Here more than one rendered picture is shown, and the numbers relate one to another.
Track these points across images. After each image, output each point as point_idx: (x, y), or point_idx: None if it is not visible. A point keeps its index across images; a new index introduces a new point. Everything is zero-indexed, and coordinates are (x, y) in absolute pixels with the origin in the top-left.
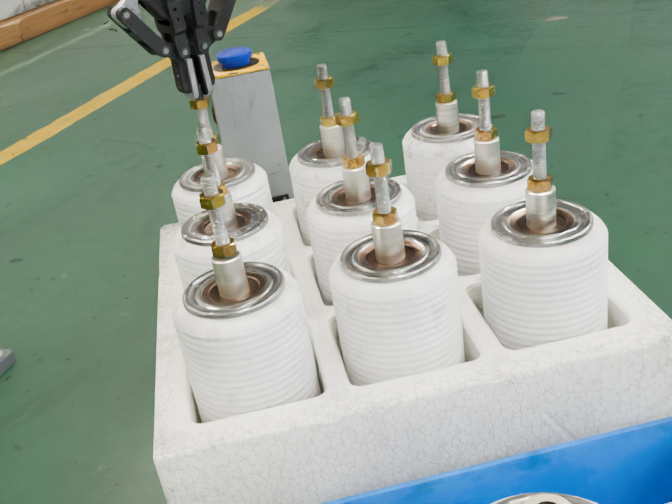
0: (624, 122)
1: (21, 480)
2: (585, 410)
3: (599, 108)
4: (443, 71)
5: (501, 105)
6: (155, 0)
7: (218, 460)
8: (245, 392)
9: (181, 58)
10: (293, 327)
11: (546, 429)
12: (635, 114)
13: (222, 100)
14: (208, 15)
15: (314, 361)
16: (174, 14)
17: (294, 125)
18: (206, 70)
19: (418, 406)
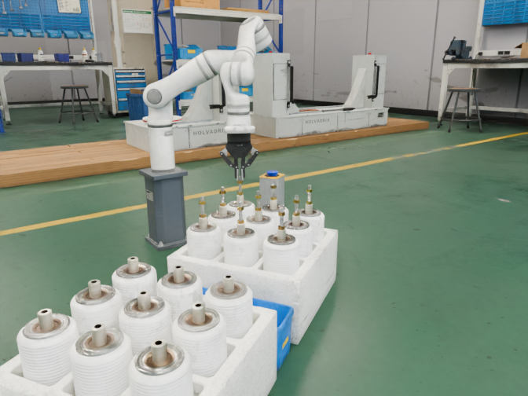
0: (460, 248)
1: (166, 269)
2: (269, 294)
3: (460, 240)
4: (308, 194)
5: (424, 225)
6: (231, 152)
7: (179, 264)
8: (193, 251)
9: (235, 168)
10: (209, 240)
11: (258, 295)
12: (470, 247)
13: (262, 184)
14: (249, 159)
15: (218, 254)
16: (235, 156)
17: (342, 207)
18: (242, 174)
19: (225, 271)
